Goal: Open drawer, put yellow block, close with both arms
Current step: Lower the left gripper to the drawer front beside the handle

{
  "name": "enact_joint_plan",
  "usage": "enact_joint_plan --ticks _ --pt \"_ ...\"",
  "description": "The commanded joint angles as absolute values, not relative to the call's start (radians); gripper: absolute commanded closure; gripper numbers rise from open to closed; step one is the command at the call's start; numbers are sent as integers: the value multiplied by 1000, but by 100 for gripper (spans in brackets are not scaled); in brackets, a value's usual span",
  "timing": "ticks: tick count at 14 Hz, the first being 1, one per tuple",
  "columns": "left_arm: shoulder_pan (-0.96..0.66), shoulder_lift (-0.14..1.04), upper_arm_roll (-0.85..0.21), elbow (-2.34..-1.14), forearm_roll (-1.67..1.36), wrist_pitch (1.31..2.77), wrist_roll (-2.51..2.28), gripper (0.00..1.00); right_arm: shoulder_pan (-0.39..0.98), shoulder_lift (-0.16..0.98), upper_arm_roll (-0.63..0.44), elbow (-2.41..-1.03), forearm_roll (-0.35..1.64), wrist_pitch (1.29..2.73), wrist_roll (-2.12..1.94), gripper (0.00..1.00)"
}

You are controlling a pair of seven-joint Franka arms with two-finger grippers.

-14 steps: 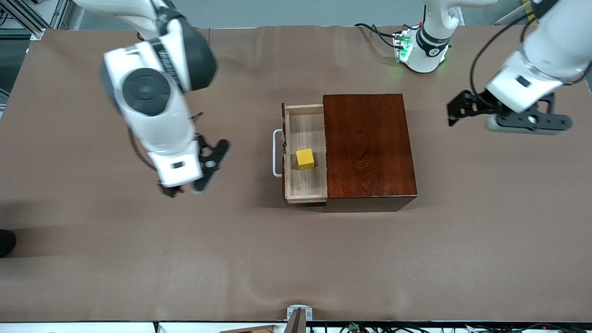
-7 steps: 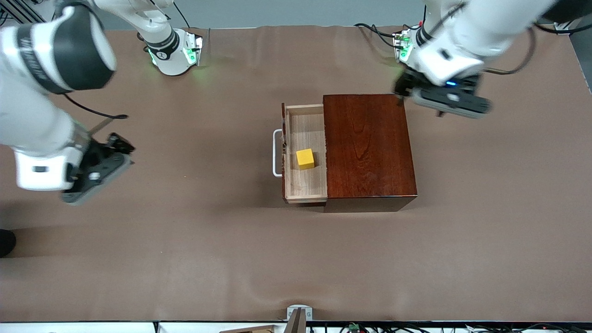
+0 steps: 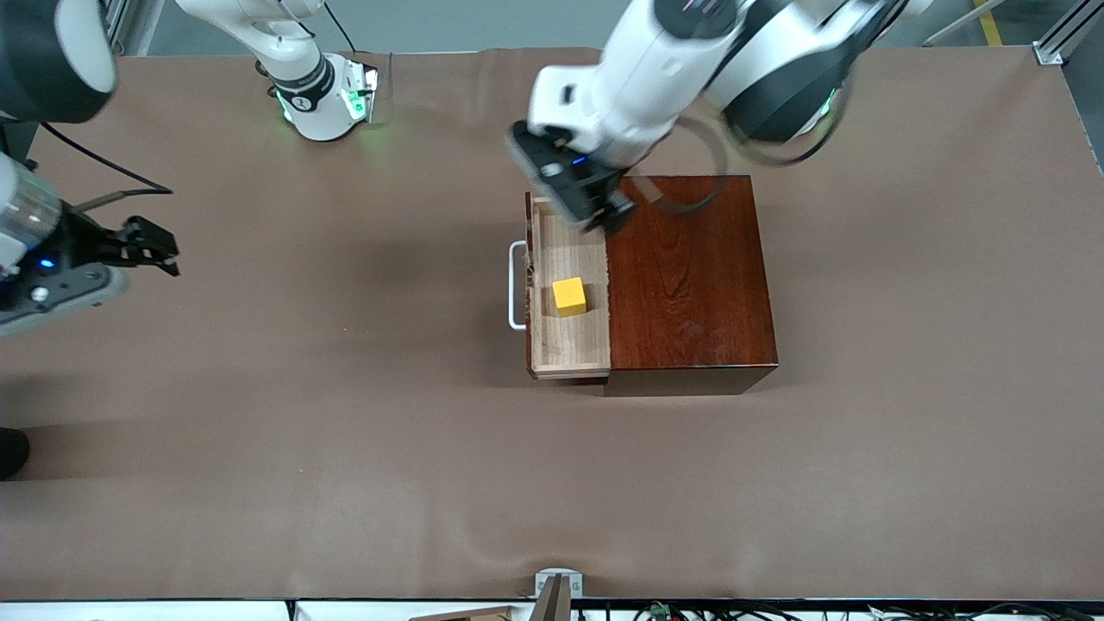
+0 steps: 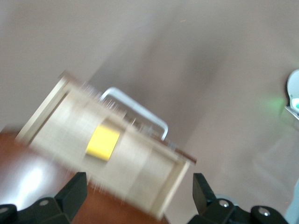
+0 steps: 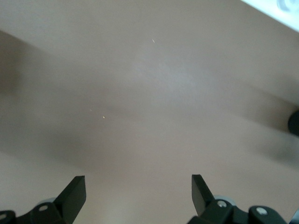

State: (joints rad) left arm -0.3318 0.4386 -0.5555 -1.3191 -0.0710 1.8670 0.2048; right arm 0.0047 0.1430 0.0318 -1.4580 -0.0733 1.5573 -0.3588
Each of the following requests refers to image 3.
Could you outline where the brown table cover sheet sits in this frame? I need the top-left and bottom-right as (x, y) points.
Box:
(0, 45), (1104, 603)

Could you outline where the dark brown wooden cabinet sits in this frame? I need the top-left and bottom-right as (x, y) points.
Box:
(601, 174), (780, 398)

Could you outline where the yellow block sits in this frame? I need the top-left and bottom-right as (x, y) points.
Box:
(552, 277), (588, 317)

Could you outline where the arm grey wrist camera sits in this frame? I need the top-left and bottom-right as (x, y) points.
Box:
(506, 119), (609, 232)
(0, 263), (132, 339)

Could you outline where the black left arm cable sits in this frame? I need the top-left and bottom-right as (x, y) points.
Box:
(643, 112), (855, 216)

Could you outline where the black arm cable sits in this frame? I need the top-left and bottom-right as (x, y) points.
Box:
(39, 121), (173, 213)
(643, 112), (855, 216)

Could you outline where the grey metal clamp bracket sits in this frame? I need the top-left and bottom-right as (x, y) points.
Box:
(533, 568), (585, 621)

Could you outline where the wooden drawer with white handle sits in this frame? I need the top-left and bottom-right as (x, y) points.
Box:
(507, 191), (613, 382)

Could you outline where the black round object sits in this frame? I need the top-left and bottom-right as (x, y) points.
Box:
(0, 426), (32, 482)

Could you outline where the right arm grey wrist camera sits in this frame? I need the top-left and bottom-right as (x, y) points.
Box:
(0, 263), (132, 339)

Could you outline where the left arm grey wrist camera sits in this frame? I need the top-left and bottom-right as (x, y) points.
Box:
(506, 119), (609, 232)

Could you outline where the black right base cable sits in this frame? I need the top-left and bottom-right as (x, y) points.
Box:
(323, 0), (363, 54)

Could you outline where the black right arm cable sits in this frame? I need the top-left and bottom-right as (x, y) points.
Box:
(39, 121), (173, 213)

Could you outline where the aluminium frame profile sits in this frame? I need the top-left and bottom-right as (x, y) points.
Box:
(1033, 0), (1104, 66)
(98, 0), (132, 54)

